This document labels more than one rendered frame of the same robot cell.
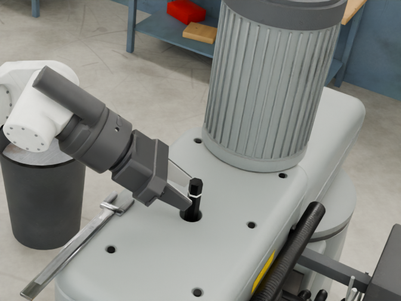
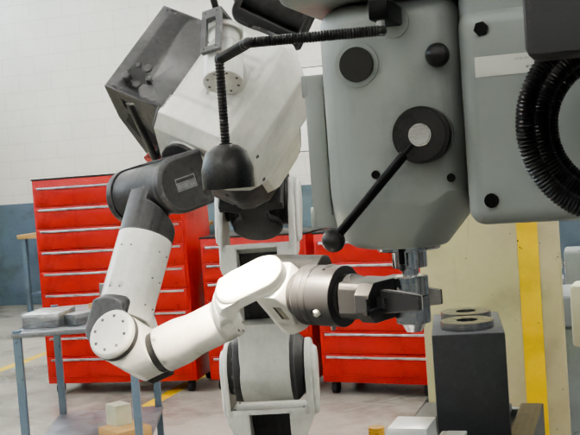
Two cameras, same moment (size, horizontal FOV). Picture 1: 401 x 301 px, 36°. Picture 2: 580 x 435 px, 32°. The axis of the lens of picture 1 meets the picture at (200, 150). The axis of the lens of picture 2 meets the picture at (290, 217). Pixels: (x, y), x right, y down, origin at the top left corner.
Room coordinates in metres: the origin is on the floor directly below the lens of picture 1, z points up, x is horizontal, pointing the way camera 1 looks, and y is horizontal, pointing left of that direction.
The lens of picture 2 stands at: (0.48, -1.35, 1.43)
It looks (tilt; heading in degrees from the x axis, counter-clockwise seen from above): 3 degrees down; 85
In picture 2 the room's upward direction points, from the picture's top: 4 degrees counter-clockwise
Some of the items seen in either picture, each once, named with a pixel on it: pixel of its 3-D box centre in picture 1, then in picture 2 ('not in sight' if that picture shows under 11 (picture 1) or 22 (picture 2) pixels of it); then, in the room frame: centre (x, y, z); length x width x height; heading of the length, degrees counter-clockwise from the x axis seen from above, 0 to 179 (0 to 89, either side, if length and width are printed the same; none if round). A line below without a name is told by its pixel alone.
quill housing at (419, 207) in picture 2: not in sight; (403, 127); (0.75, 0.00, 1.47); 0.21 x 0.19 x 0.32; 67
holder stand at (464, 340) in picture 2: not in sight; (469, 371); (0.91, 0.39, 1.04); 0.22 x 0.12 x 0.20; 76
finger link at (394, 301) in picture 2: not in sight; (400, 302); (0.72, -0.02, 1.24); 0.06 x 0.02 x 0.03; 138
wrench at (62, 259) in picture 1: (79, 241); not in sight; (0.64, 0.16, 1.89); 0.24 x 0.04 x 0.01; 159
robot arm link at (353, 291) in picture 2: not in sight; (356, 298); (0.67, 0.06, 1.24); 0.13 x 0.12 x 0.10; 48
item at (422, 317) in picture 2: not in sight; (412, 302); (0.74, 0.00, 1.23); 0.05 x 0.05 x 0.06
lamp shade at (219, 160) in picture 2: not in sight; (227, 166); (0.51, 0.04, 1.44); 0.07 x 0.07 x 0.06
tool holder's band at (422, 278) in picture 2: not in sight; (411, 279); (0.74, 0.00, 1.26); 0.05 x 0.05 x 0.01
